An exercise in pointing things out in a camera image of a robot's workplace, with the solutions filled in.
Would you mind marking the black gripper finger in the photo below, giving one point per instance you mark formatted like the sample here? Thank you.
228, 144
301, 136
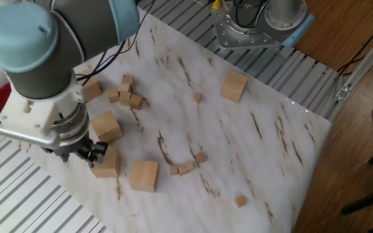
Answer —
65, 157
98, 154

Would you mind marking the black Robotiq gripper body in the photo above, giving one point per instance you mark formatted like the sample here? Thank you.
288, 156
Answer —
73, 147

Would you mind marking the large wooden cube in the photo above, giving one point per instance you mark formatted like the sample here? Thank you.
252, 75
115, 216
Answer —
234, 86
108, 170
92, 92
106, 127
143, 176

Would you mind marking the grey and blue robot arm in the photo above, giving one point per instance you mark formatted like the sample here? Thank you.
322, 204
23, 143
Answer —
40, 76

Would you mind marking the medium wooden cube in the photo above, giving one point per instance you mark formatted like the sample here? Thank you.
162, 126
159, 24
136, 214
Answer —
124, 87
113, 95
128, 79
136, 102
125, 98

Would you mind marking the small wooden cube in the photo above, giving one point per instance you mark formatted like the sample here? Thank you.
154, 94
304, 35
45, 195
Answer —
200, 158
182, 170
240, 201
197, 98
174, 170
189, 166

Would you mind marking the marble pattern board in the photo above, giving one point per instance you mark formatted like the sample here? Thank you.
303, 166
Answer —
222, 145

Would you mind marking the black stand leg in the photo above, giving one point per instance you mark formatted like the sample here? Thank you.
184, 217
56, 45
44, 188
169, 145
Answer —
368, 199

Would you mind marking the silver wrist camera bar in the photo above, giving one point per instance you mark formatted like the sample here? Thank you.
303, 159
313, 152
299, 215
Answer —
28, 137

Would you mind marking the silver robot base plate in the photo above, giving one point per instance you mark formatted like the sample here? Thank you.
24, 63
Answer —
238, 40

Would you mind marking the aluminium frame profile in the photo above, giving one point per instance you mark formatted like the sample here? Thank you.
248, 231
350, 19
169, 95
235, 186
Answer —
364, 69

